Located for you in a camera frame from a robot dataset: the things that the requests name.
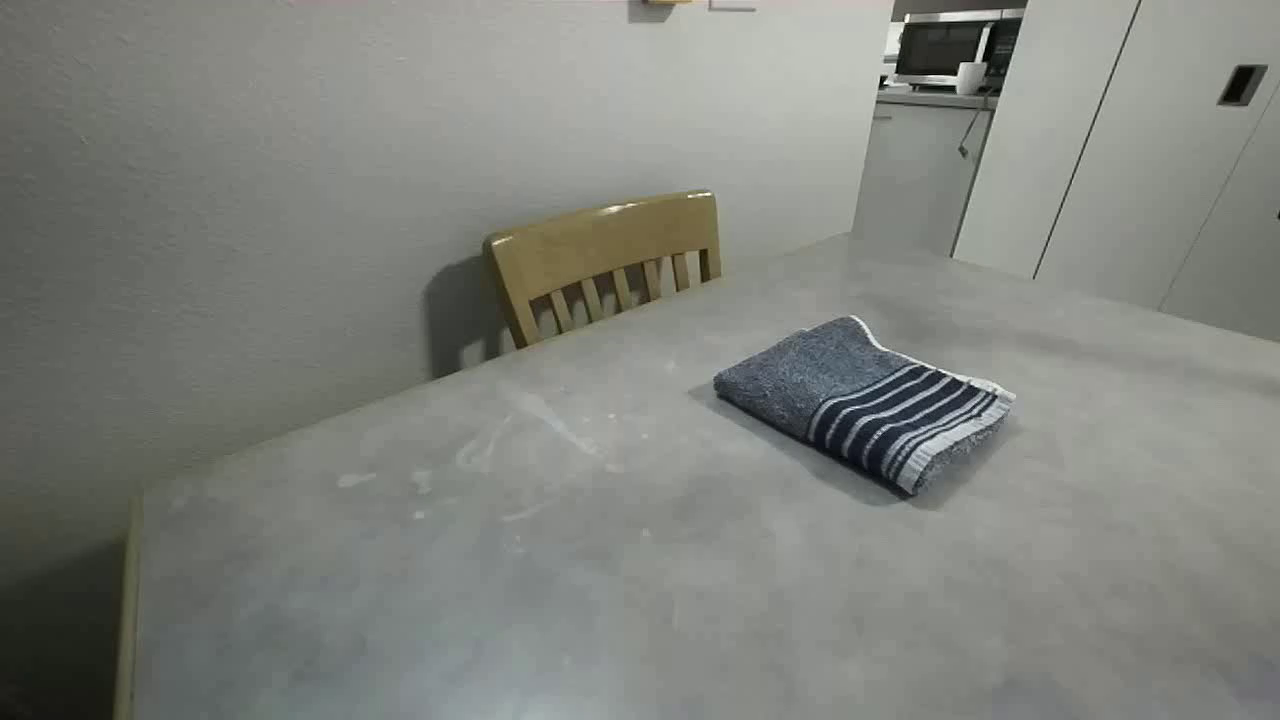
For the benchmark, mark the blue striped cloth towel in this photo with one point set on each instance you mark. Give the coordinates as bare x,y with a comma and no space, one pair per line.
825,381

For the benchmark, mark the wooden slat-back chair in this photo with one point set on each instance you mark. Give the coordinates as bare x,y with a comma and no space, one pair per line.
603,247

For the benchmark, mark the white low counter cabinet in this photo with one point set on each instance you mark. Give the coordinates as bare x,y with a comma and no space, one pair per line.
921,172

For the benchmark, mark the dark screen appliance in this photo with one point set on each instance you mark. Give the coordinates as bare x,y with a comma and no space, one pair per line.
932,45

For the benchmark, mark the tall white cabinet doors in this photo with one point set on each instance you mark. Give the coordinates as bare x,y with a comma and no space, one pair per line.
1105,161

